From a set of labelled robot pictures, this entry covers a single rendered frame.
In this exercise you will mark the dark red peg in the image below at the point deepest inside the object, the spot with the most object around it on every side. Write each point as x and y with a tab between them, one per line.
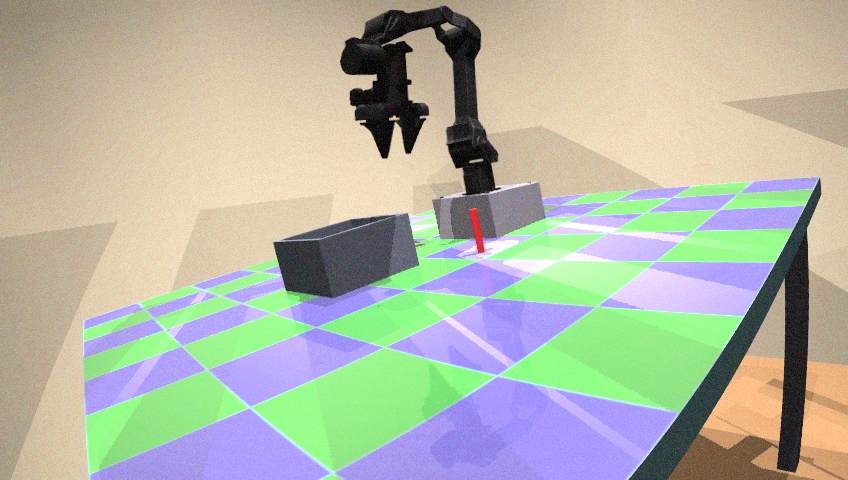
477	230

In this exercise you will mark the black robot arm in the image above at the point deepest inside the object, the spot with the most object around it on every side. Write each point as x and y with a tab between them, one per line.
466	138

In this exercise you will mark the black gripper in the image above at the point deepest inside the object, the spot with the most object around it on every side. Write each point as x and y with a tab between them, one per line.
393	101

